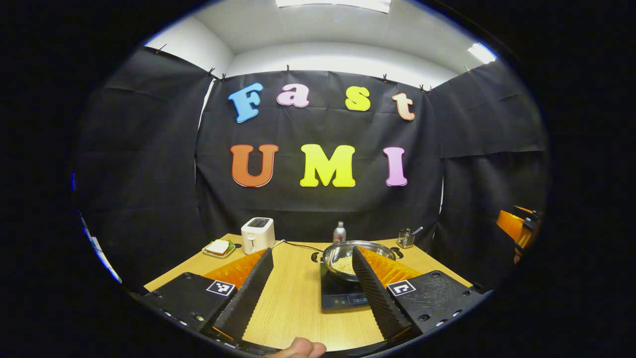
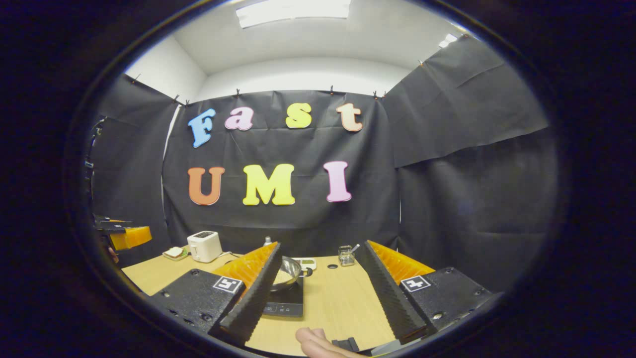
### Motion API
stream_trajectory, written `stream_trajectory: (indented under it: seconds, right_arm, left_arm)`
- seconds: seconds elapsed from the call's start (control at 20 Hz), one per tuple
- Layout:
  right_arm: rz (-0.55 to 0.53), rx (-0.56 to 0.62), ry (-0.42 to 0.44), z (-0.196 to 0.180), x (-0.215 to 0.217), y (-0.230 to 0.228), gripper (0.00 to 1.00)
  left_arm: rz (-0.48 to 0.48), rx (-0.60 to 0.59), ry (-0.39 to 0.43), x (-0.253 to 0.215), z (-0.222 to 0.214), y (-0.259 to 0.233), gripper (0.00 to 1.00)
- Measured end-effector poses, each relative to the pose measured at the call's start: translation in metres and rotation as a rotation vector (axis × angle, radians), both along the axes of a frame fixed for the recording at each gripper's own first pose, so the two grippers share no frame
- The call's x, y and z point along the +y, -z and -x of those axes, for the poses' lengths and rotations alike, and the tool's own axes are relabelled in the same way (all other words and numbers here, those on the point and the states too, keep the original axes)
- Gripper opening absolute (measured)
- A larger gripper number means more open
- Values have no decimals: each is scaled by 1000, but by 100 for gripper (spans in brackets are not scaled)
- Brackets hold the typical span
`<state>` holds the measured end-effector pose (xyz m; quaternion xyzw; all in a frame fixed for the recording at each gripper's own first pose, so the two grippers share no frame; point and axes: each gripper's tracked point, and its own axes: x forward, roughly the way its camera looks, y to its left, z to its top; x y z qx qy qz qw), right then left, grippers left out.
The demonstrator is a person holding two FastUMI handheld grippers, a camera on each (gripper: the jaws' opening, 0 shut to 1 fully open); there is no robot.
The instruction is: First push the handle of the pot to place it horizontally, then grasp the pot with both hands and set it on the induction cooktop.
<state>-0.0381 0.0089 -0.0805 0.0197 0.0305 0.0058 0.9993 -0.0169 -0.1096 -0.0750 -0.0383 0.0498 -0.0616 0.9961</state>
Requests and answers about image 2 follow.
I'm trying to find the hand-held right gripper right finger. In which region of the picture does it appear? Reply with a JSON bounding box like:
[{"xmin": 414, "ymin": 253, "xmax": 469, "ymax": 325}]
[{"xmin": 354, "ymin": 240, "xmax": 492, "ymax": 345}]

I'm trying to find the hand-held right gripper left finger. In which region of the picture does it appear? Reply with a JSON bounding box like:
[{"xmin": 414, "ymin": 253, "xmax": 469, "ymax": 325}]
[{"xmin": 149, "ymin": 242, "xmax": 282, "ymax": 347}]

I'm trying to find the black induction cooktop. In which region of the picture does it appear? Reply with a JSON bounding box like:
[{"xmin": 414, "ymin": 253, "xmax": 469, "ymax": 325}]
[{"xmin": 262, "ymin": 276, "xmax": 305, "ymax": 318}]

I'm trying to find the stainless steel pot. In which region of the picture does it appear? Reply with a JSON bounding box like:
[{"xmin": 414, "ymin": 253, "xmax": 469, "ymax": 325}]
[{"xmin": 271, "ymin": 256, "xmax": 314, "ymax": 292}]

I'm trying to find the white toaster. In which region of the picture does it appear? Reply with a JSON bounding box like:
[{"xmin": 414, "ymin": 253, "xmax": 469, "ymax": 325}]
[{"xmin": 187, "ymin": 231, "xmax": 223, "ymax": 263}]

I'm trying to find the row of black cloth clips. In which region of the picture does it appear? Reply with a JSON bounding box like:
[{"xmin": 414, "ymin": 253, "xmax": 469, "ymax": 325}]
[{"xmin": 130, "ymin": 60, "xmax": 425, "ymax": 107}]

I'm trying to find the large ceiling light panel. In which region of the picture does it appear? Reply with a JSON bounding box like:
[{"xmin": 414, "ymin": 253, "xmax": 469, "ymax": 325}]
[{"xmin": 236, "ymin": 0, "xmax": 351, "ymax": 29}]

